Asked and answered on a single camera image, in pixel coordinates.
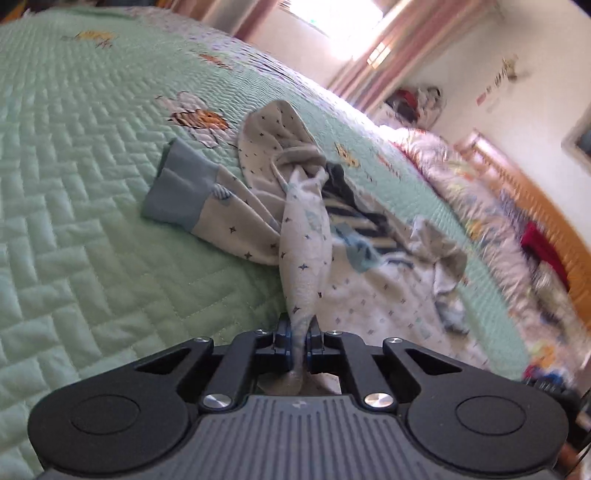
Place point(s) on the dark red garment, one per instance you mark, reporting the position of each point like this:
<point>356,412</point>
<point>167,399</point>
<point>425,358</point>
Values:
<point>545,249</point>

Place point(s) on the pink curtain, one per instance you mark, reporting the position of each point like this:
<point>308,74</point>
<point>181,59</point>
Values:
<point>392,50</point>
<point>240,16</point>

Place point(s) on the dark floral cloth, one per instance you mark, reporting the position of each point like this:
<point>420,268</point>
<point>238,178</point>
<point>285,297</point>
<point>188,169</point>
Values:
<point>549,286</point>

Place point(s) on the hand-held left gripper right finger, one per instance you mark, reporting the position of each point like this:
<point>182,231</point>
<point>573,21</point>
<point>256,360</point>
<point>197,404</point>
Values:
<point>314,346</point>

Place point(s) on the dark bag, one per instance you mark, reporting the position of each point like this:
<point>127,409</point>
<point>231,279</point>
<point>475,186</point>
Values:
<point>399,106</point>

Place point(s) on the window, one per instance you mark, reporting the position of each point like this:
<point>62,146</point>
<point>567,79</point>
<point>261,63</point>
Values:
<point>341,23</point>

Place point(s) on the white printed pants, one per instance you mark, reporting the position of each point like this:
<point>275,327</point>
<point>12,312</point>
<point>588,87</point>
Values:
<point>304,240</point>

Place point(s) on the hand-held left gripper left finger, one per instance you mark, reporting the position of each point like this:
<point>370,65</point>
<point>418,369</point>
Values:
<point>284,344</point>

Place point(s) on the green bee quilted bedspread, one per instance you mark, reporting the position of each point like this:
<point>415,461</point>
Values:
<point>92,230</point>

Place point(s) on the pink floral duvet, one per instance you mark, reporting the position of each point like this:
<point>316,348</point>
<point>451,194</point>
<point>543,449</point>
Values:
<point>461,184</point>

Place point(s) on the red hanging ornament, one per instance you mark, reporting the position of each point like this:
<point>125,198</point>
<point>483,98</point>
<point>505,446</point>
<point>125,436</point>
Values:
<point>491,92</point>

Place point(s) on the framed wall picture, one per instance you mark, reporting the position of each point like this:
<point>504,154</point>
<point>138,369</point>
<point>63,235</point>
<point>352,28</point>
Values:
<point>581,141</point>

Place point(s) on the wooden headboard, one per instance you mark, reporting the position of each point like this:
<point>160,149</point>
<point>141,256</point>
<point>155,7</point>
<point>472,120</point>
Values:
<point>554,221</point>

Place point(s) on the white plastic bag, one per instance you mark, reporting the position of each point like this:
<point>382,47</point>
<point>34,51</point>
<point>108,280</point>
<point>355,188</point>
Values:
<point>431,106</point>

